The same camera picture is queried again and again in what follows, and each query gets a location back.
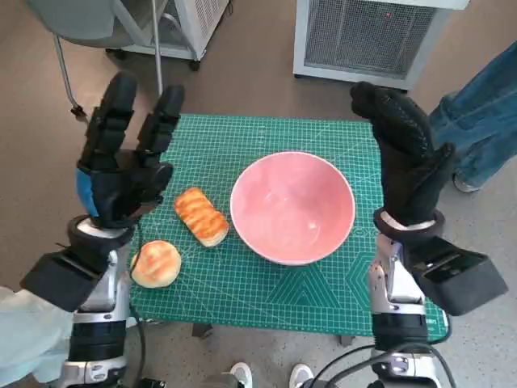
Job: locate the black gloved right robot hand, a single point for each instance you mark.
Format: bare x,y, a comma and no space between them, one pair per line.
408,169

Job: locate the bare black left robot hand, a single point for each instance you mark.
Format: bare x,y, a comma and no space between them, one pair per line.
117,190

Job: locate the round toy bread bun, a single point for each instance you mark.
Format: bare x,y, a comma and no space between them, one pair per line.
157,264

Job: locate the long braided toy bread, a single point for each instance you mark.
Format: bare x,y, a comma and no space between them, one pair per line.
202,218

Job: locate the pink bowl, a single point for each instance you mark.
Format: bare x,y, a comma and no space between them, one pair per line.
295,202

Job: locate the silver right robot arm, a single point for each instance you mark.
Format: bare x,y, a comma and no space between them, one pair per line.
398,291

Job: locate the person in blue trousers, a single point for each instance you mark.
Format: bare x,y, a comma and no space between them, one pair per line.
480,117

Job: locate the green cutting mat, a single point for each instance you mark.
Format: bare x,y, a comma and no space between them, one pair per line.
210,137

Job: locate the white cabinet with mesh front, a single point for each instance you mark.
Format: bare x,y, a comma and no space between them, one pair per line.
363,36

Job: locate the white metal pole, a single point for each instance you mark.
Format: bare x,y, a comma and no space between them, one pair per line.
157,48

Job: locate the person in pale green clothing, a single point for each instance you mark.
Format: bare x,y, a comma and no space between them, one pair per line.
24,331

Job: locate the grey chair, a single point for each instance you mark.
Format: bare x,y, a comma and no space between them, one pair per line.
76,20

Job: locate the white cabinet on casters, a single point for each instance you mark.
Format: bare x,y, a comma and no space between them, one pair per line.
190,24

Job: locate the black robot body part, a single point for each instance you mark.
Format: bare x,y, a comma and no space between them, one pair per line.
152,382

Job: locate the white shoe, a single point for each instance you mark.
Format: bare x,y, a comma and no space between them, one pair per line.
241,374
301,376

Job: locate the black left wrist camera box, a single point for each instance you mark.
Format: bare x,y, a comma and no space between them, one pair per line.
60,279

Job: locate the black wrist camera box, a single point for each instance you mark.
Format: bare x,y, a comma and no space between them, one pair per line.
60,279
460,279

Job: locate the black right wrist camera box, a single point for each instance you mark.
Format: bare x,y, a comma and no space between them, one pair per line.
460,279

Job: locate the black table bracket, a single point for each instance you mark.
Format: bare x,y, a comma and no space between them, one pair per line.
203,329

